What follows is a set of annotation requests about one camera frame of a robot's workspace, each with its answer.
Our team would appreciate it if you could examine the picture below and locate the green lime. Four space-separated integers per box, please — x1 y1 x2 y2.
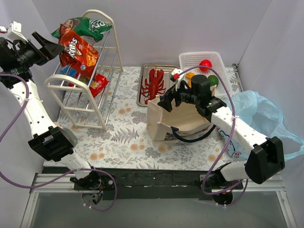
207 75 219 86

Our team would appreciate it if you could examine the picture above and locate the orange toy fried chicken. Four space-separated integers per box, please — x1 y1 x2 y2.
185 72 195 87

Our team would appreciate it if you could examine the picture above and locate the beige canvas tote bag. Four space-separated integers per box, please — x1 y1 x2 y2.
147 97 213 146

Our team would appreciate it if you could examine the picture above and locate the orange Doritos chip bag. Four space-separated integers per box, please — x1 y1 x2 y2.
59 24 99 78

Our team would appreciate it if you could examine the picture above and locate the red tomato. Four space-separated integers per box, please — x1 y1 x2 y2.
199 59 212 73

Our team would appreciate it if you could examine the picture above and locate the green snack bag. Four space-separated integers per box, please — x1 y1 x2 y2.
51 17 112 44

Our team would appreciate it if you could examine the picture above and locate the light blue plastic grocery bag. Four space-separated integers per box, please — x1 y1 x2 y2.
232 90 304 161

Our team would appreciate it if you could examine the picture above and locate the red candy bag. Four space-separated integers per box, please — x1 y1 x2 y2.
68 73 109 98

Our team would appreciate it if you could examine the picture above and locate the cream shoe rack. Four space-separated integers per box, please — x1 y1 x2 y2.
44 9 124 131

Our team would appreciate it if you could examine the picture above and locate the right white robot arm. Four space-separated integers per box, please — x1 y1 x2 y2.
157 75 285 189

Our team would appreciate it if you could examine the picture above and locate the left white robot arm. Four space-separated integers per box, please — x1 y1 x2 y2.
0 27 102 190

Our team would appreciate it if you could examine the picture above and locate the blue white carton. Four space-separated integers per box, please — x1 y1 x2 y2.
58 66 77 77

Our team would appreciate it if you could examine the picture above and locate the white plastic basket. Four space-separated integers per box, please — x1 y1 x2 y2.
179 51 233 99

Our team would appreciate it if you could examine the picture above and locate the floral table mat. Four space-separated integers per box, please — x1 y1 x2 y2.
57 67 247 170

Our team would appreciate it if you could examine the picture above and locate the green soap dispenser bottle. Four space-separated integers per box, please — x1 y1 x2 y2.
54 122 78 147

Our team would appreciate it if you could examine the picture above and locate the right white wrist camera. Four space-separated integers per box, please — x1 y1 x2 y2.
170 68 184 91

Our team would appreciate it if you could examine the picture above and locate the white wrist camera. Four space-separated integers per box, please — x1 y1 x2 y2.
170 68 184 91
0 21 28 43

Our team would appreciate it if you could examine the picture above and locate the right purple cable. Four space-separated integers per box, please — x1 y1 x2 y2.
177 66 249 206

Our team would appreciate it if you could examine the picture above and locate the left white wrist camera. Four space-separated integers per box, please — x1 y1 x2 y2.
0 21 28 43

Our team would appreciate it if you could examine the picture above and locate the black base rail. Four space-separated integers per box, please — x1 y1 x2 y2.
70 169 236 204

